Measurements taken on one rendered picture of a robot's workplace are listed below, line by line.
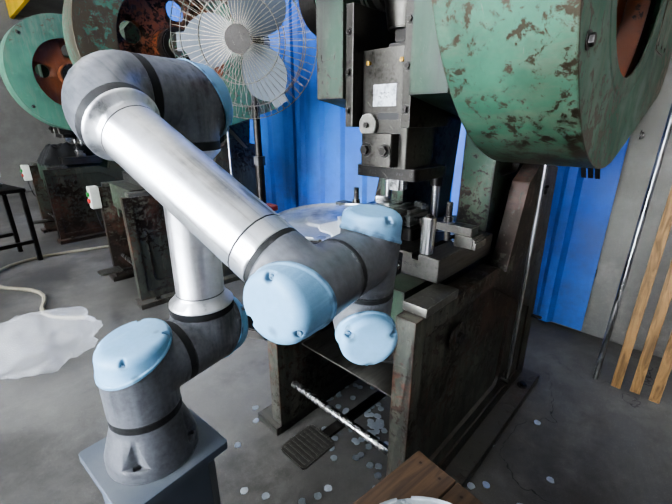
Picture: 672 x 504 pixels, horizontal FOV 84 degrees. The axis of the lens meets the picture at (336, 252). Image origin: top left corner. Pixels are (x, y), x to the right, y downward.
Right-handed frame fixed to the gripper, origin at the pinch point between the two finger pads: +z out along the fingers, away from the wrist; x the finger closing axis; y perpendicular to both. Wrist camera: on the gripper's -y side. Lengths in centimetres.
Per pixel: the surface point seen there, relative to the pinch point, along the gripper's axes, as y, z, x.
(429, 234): -21.3, 5.8, 1.3
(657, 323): -123, 28, 49
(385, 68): -14.0, 25.9, -34.5
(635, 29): -68, 14, -43
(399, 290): -13.1, -0.3, 12.2
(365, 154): -9.7, 25.2, -14.3
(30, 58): 187, 255, -52
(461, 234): -32.1, 11.3, 3.7
